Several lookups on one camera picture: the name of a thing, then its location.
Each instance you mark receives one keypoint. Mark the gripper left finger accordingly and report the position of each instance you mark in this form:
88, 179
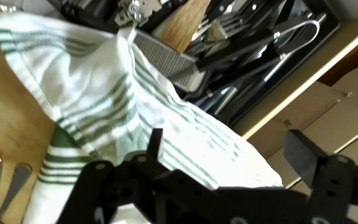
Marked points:
141, 180

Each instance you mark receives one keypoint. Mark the metal grater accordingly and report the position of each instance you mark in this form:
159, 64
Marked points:
163, 57

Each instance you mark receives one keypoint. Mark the beige cabinet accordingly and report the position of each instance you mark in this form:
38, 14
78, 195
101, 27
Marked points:
328, 118

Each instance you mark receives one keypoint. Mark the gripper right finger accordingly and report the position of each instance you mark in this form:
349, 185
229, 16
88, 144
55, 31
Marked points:
331, 183

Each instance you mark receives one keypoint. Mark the metal can opener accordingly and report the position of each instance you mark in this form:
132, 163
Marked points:
138, 11

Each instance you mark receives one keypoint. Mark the white green-striped towel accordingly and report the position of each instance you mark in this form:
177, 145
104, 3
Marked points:
104, 93

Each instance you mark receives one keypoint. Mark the black utensil tray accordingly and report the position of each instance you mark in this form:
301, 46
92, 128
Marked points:
306, 65

